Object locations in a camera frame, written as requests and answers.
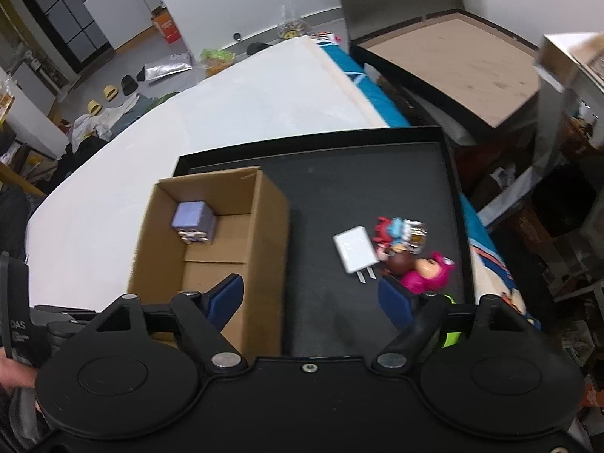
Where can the red blue mug figure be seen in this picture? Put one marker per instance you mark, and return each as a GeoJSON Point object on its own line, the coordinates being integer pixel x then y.
{"type": "Point", "coordinates": [398, 233]}

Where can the green hexagonal box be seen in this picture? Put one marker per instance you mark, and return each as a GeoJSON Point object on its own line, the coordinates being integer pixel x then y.
{"type": "Point", "coordinates": [450, 337]}

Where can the white shelf unit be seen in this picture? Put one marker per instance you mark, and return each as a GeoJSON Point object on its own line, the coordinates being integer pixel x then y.
{"type": "Point", "coordinates": [566, 66]}

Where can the clear plastic bag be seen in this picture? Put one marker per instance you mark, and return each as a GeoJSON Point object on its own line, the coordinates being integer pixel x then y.
{"type": "Point", "coordinates": [292, 26]}

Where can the black slipper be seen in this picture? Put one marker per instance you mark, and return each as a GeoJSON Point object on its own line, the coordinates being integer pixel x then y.
{"type": "Point", "coordinates": [141, 74]}
{"type": "Point", "coordinates": [128, 85]}

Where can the brown cardboard box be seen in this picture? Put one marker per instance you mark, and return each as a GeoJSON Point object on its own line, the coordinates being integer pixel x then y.
{"type": "Point", "coordinates": [255, 264]}

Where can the person's left hand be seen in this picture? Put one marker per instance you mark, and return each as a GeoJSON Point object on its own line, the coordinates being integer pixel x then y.
{"type": "Point", "coordinates": [16, 373]}

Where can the white low cabinet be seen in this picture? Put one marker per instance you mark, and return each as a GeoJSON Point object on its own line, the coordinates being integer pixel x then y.
{"type": "Point", "coordinates": [33, 118]}

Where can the pink bear figure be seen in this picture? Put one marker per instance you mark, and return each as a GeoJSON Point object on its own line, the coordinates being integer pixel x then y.
{"type": "Point", "coordinates": [420, 281]}

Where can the large black box brown board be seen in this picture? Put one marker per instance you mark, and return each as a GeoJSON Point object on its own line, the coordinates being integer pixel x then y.
{"type": "Point", "coordinates": [448, 66]}

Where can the green snack bag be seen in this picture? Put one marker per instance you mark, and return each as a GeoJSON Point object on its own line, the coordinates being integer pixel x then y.
{"type": "Point", "coordinates": [218, 61]}

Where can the white charger plug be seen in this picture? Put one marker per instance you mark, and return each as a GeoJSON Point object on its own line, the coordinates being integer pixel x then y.
{"type": "Point", "coordinates": [355, 251]}

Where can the silver foil bag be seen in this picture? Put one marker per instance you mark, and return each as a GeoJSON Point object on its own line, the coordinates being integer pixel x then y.
{"type": "Point", "coordinates": [167, 67]}

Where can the black tray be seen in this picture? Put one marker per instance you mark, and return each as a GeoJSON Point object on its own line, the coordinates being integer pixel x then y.
{"type": "Point", "coordinates": [330, 188]}

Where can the orange cardboard box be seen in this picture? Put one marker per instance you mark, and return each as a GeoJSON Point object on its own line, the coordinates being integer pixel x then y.
{"type": "Point", "coordinates": [167, 26]}

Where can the white mattress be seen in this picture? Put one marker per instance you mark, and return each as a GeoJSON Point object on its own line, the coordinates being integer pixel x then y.
{"type": "Point", "coordinates": [236, 104]}

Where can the white tall cabinet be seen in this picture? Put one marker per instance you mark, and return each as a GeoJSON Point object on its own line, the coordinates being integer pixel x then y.
{"type": "Point", "coordinates": [122, 9]}

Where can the purple cube toy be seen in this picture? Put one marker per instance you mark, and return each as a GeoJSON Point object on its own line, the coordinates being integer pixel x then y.
{"type": "Point", "coordinates": [191, 217]}

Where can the yellow slipper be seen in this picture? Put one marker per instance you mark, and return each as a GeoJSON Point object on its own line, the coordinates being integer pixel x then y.
{"type": "Point", "coordinates": [111, 93]}
{"type": "Point", "coordinates": [95, 107]}

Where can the brown-haired doll figure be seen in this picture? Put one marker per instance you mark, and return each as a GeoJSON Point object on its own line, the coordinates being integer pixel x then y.
{"type": "Point", "coordinates": [401, 262]}

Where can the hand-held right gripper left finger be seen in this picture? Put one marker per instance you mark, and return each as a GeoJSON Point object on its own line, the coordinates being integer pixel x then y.
{"type": "Point", "coordinates": [227, 296]}

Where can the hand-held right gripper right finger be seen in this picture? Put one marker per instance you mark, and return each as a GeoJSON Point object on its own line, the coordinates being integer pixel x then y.
{"type": "Point", "coordinates": [392, 300]}

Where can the dark grid cabinet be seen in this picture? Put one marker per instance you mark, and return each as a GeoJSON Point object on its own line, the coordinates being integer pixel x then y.
{"type": "Point", "coordinates": [66, 14]}

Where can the white cloth pile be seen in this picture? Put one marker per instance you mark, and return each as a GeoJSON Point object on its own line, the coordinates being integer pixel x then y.
{"type": "Point", "coordinates": [99, 122]}

